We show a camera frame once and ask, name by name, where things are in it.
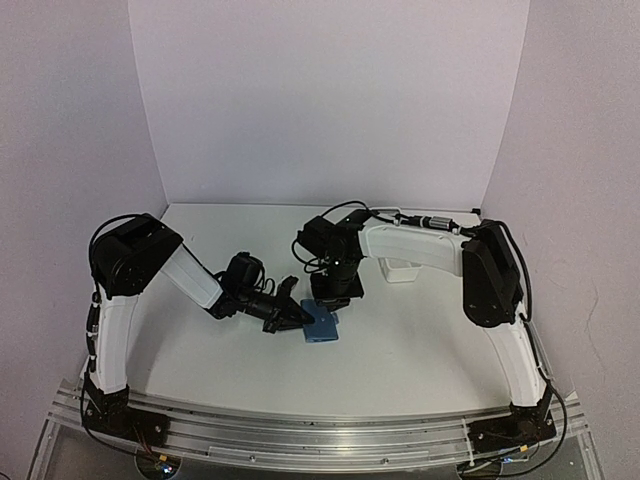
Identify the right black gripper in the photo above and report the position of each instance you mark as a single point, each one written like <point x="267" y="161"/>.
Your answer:
<point x="324" y="298"/>

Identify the white plastic tray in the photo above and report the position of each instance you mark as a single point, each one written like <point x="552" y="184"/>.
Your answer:
<point x="399" y="271"/>

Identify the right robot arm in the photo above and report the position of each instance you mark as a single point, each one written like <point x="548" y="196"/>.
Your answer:
<point x="494" y="290"/>

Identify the blue card holder wallet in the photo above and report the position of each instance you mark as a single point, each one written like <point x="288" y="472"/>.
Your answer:
<point x="325" y="326"/>

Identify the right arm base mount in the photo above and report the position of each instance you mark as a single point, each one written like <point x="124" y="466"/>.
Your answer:
<point x="523" y="426"/>

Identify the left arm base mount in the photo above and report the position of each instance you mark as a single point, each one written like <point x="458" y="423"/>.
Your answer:
<point x="111" y="415"/>

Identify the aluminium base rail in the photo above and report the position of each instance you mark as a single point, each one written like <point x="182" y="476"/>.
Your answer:
<point x="210" y="442"/>

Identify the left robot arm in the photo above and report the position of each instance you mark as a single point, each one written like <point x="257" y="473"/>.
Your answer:
<point x="127" y="252"/>

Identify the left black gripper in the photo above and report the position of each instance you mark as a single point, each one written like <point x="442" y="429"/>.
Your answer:
<point x="292" y="309"/>

